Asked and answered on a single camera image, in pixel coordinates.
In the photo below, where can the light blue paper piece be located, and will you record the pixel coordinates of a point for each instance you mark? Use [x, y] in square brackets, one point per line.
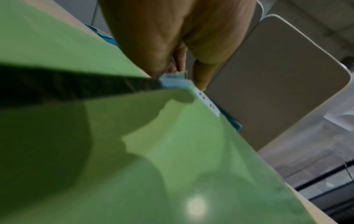
[174, 81]

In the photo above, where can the white label strip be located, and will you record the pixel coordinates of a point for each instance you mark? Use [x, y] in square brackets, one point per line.
[208, 101]

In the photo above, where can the person's left hand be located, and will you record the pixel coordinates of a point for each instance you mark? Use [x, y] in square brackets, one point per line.
[155, 32]

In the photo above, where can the grey folding table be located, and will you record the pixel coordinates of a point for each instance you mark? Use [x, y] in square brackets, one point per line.
[276, 83]

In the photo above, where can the green cutting mat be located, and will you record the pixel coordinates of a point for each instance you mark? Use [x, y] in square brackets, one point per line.
[155, 157]

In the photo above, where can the blue tray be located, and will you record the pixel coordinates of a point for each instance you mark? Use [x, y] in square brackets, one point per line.
[233, 123]

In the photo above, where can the black strip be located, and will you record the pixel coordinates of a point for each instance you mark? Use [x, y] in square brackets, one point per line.
[69, 85]

